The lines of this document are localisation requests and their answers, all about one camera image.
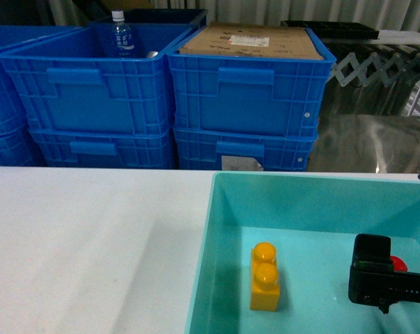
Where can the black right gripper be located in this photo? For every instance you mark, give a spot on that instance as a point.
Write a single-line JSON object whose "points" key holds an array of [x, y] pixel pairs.
{"points": [[373, 280]]}

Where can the red one-stud block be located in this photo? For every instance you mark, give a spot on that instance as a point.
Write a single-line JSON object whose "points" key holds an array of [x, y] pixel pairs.
{"points": [[399, 264]]}

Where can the yellow two-stud block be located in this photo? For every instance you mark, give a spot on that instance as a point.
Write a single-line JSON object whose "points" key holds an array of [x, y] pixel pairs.
{"points": [[265, 287]]}

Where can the brown cardboard box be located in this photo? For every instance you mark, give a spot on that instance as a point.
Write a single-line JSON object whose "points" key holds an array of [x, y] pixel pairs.
{"points": [[252, 41]]}

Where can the teal plastic tray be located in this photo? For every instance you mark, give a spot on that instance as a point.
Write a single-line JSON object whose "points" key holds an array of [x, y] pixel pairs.
{"points": [[312, 222]]}

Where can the expandable roller conveyor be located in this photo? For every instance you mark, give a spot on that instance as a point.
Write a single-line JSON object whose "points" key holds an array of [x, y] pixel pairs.
{"points": [[375, 80]]}

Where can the lower right blue crate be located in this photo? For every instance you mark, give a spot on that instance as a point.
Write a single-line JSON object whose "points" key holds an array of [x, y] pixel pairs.
{"points": [[211, 150]]}

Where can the blue crate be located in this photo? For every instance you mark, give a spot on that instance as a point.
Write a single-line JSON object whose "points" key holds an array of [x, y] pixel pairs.
{"points": [[246, 95], [12, 114], [19, 149], [211, 150], [76, 82], [93, 150]]}

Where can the upper right blue crate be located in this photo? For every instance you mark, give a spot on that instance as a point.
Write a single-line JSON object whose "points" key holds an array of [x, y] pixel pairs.
{"points": [[246, 95]]}

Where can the black plastic tray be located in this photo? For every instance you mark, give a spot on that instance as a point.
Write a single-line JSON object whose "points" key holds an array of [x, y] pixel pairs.
{"points": [[335, 30]]}

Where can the lower middle blue crate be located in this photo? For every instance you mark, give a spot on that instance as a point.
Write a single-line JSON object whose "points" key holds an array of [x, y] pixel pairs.
{"points": [[93, 150]]}

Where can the clear water bottle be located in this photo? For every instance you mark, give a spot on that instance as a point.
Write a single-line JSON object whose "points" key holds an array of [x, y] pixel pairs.
{"points": [[121, 36]]}

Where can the upper middle blue crate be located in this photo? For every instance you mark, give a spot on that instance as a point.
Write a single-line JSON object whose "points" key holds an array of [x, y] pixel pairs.
{"points": [[76, 82]]}

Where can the lower left blue crate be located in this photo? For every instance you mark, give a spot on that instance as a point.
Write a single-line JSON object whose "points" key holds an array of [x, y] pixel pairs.
{"points": [[19, 149]]}

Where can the upper left blue crate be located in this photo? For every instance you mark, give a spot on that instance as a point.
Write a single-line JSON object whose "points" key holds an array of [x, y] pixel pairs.
{"points": [[12, 114]]}

